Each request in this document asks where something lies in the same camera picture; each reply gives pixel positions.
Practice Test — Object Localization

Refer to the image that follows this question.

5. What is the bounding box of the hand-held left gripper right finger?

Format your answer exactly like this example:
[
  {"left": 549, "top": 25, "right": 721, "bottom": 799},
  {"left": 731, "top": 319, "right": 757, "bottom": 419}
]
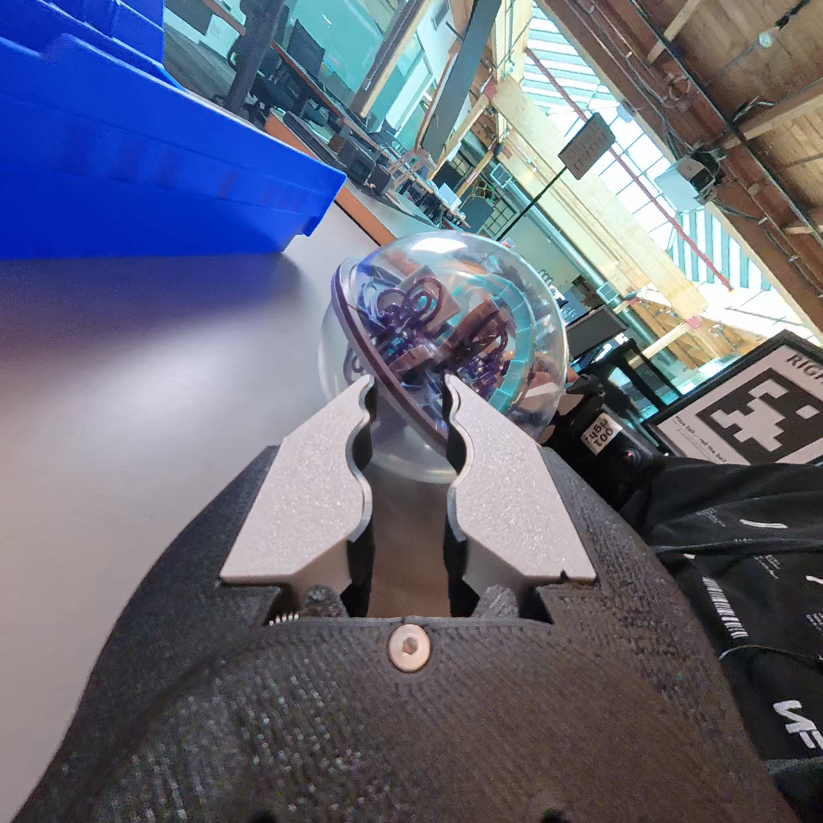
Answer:
[{"left": 444, "top": 375, "right": 598, "bottom": 607}]

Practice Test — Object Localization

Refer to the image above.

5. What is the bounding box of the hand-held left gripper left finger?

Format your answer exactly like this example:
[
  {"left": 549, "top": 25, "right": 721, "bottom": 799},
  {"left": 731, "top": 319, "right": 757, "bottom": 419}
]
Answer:
[{"left": 220, "top": 375, "right": 378, "bottom": 603}]

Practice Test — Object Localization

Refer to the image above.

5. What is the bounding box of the clear plastic maze ball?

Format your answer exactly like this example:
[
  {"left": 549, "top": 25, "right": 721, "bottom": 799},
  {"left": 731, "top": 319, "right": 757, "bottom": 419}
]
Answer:
[{"left": 319, "top": 230, "right": 571, "bottom": 485}]

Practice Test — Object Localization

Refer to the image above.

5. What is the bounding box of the black mesh office chair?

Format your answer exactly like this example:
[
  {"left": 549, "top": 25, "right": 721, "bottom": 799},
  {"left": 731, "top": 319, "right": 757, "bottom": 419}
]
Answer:
[{"left": 588, "top": 337, "right": 684, "bottom": 414}]

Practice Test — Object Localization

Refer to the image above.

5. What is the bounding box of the black framed standing board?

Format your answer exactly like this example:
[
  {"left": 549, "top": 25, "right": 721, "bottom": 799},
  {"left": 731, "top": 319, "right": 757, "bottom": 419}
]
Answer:
[{"left": 566, "top": 305, "right": 630, "bottom": 362}]

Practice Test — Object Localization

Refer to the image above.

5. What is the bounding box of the black framed marker sign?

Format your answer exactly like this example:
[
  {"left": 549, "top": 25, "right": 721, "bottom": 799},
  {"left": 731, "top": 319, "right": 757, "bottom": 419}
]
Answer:
[{"left": 643, "top": 330, "right": 823, "bottom": 468}]

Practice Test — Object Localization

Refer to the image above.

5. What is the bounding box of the grey ceiling junction box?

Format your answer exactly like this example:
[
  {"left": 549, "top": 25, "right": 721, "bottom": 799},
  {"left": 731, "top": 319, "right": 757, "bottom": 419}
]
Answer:
[{"left": 656, "top": 151, "right": 725, "bottom": 211}]

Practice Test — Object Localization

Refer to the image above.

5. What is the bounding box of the black pole stand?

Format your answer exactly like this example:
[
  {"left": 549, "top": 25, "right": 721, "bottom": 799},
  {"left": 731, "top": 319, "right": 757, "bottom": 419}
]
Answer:
[{"left": 498, "top": 112, "right": 616, "bottom": 243}]

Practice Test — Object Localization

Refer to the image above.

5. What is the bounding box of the grey desk with orange edge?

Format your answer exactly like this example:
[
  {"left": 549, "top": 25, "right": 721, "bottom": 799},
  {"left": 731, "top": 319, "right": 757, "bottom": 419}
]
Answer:
[{"left": 264, "top": 109, "right": 452, "bottom": 246}]

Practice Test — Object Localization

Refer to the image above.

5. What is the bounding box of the black battery charger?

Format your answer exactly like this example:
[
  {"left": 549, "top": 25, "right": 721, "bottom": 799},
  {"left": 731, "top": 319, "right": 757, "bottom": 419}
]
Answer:
[{"left": 337, "top": 138, "right": 375, "bottom": 185}]

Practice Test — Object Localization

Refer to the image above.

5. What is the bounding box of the wooden stand with board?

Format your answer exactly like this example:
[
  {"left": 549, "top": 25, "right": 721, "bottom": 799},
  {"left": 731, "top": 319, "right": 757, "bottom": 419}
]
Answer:
[{"left": 421, "top": 0, "right": 504, "bottom": 166}]

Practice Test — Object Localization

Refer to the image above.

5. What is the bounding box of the blue plastic bin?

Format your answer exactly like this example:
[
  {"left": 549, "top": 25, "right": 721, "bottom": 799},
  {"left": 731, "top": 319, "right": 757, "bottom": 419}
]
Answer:
[{"left": 0, "top": 0, "right": 348, "bottom": 262}]

